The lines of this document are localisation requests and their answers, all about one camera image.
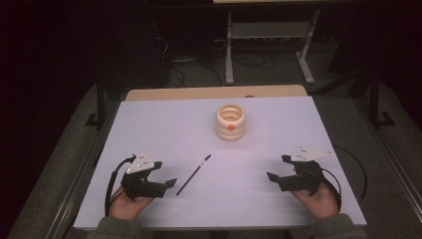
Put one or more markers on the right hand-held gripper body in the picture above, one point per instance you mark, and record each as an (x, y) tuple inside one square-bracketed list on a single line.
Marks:
[(307, 177)]

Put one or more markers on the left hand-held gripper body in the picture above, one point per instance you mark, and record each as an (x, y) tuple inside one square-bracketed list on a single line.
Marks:
[(139, 186)]

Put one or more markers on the thin black brush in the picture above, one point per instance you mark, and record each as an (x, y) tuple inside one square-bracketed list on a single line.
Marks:
[(193, 175)]

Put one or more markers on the cream ribbed pen holder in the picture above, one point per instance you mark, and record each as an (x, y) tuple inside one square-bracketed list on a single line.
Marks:
[(230, 131)]

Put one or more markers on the person's left hand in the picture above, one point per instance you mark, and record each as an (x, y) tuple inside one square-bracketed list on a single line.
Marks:
[(124, 207)]

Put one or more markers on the person's right hand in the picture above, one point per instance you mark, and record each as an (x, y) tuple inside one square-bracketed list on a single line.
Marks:
[(320, 204)]

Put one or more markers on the black metal stand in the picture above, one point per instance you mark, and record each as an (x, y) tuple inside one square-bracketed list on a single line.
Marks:
[(100, 106), (375, 106)]

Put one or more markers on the grey metal rail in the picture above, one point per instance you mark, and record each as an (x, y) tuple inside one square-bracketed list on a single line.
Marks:
[(391, 166), (79, 186)]

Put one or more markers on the white metal desk frame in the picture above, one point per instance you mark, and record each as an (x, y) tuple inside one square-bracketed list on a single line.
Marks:
[(229, 49)]

